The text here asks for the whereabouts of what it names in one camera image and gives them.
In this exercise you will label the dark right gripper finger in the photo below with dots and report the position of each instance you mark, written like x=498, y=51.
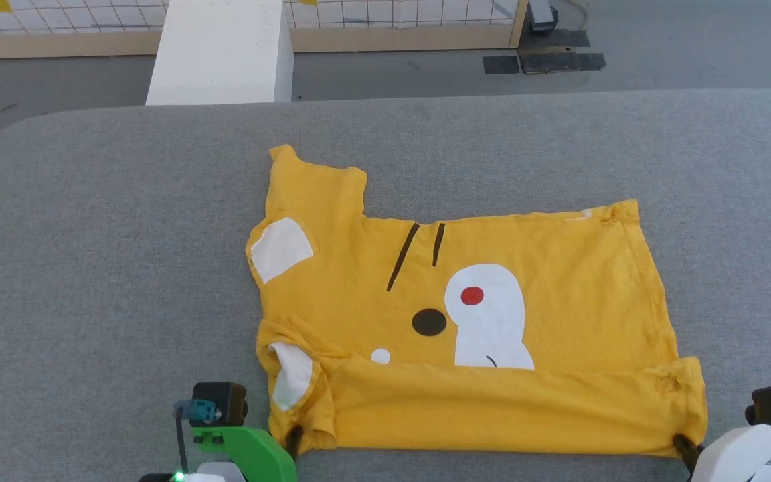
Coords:
x=688, y=450

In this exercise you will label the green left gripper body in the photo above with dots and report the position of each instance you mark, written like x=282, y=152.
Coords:
x=258, y=455

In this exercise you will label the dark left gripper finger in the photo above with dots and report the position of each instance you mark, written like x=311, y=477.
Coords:
x=294, y=440

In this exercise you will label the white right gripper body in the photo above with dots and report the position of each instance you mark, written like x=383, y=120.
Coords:
x=753, y=458

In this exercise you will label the yellow fox print t-shirt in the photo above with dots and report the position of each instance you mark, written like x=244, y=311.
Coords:
x=526, y=402

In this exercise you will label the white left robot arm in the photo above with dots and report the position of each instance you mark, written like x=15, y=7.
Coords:
x=211, y=474

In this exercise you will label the white rectangular box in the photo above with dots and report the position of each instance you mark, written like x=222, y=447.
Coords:
x=225, y=53

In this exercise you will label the large black floor mat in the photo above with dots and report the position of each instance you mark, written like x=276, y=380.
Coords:
x=563, y=60

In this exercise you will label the small black floor mat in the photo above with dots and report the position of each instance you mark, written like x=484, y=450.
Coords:
x=500, y=64

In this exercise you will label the grey metal stand base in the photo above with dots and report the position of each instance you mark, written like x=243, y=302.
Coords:
x=543, y=17

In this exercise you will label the lemon print partition screen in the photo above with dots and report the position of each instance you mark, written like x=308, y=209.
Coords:
x=57, y=37

